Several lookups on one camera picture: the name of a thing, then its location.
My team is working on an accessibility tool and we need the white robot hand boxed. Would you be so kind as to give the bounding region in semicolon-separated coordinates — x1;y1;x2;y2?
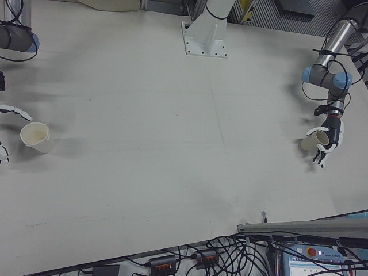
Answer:
305;117;346;170
0;105;33;165

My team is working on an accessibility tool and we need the beige paper cup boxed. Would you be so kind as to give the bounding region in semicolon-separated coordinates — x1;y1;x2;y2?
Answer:
300;131;330;152

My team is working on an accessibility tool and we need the white paper cup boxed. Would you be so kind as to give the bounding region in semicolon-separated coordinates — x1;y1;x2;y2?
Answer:
19;122;57;155

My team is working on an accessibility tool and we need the light blue plastic bin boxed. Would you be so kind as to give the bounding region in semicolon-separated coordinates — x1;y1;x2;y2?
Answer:
344;211;368;221

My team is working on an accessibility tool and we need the grey teach pendant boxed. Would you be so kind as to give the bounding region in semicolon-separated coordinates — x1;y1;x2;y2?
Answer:
279;243;351;276

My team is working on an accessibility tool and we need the yellow black striped bar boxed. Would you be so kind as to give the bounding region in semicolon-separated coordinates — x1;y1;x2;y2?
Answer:
240;0;257;21

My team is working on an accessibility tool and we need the black rectangular box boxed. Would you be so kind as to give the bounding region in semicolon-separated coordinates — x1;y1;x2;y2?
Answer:
93;264;120;276

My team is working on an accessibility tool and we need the black hub with orange ports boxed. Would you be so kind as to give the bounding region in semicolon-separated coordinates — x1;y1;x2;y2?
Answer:
194;249;219;270
148;254;179;273

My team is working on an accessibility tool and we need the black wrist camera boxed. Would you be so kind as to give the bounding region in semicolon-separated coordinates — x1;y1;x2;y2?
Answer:
313;104;332;117

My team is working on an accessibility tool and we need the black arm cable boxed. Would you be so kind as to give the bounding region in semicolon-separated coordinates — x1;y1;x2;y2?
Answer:
300;20;363;102

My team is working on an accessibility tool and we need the aluminium profile post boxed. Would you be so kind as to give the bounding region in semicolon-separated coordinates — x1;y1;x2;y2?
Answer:
236;216;368;234

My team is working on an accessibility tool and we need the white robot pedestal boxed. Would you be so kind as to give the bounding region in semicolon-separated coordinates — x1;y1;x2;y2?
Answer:
180;0;229;59

